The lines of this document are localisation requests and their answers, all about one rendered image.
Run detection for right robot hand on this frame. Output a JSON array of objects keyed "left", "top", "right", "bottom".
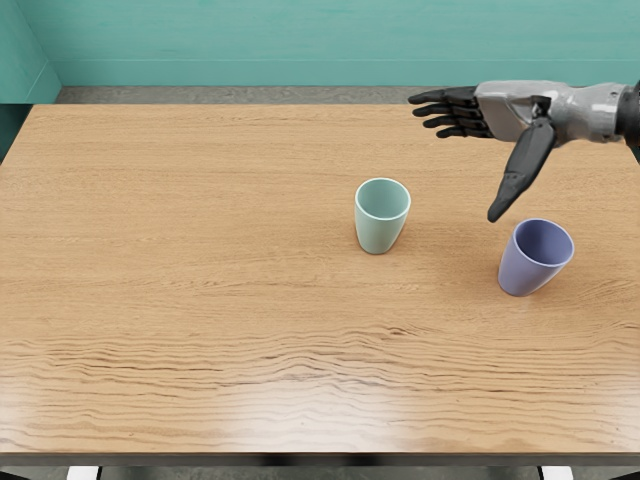
[{"left": 407, "top": 79, "right": 628, "bottom": 224}]

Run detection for pale green cup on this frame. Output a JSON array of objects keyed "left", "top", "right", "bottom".
[{"left": 354, "top": 177, "right": 412, "bottom": 255}]

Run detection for lavender blue cup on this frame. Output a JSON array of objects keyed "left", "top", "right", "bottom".
[{"left": 497, "top": 217, "right": 575, "bottom": 298}]

